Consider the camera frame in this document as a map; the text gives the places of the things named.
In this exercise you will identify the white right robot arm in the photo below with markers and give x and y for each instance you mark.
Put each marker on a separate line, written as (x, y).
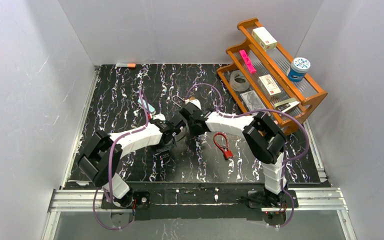
(264, 138)

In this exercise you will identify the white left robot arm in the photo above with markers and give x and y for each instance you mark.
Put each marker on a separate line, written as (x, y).
(100, 157)

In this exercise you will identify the brass padlock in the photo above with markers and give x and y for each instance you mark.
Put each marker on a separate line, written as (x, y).
(176, 99)

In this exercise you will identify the red cable padlock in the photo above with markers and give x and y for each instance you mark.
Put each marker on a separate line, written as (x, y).
(227, 155)

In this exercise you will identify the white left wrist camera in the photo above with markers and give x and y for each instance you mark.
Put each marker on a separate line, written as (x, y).
(159, 117)

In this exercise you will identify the white red staple box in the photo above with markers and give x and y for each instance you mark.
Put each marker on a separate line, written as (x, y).
(269, 86)

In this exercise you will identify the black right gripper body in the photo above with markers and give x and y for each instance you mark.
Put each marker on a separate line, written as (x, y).
(198, 134)

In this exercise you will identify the white box top shelf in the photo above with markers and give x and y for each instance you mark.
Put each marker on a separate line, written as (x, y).
(264, 39)

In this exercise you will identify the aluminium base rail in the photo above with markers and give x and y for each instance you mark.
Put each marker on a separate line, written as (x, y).
(309, 199)

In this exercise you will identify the blue white round jar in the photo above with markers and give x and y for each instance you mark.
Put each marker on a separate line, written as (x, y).
(298, 69)

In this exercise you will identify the pink highlighter marker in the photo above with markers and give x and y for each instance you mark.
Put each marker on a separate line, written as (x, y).
(246, 59)

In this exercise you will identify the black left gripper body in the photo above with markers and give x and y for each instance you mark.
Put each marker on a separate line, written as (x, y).
(162, 155)

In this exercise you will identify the silver red-lock keys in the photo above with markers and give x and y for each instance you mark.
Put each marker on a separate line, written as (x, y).
(224, 148)

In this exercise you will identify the packaged blister card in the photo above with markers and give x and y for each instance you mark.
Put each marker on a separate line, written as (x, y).
(252, 101)

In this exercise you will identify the black cable padlock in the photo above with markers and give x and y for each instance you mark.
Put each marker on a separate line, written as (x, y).
(164, 156)

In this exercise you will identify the orange grey marker pen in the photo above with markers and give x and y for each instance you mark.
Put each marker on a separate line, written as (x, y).
(125, 65)

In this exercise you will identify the teal white eraser block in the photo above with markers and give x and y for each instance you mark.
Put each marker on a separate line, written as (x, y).
(146, 106)

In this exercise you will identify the orange wooden shelf rack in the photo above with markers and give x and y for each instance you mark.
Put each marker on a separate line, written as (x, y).
(275, 62)

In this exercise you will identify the clear tape roll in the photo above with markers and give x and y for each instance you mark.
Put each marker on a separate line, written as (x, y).
(238, 81)

